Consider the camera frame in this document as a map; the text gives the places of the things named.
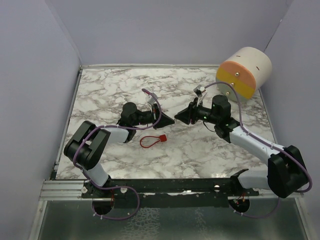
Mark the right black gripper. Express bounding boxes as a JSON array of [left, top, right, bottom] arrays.
[[175, 97, 220, 125]]

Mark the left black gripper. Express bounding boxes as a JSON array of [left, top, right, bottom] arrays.
[[132, 103, 175, 130]]

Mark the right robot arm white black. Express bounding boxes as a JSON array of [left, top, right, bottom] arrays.
[[175, 95, 309, 198]]

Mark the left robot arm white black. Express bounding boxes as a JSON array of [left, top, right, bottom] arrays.
[[63, 102, 175, 198]]

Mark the cylindrical drawer box pastel front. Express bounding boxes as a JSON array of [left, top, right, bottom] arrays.
[[215, 46, 272, 102]]

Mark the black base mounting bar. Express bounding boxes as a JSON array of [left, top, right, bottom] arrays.
[[81, 176, 259, 209]]

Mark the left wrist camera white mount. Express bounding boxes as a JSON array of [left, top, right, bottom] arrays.
[[145, 92, 159, 113]]

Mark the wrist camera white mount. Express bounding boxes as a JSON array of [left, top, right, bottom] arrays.
[[193, 84, 207, 106], [145, 92, 159, 113]]

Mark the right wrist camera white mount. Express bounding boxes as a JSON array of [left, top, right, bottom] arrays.
[[193, 84, 207, 106]]

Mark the aluminium extrusion rail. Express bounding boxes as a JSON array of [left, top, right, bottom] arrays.
[[39, 180, 84, 201]]

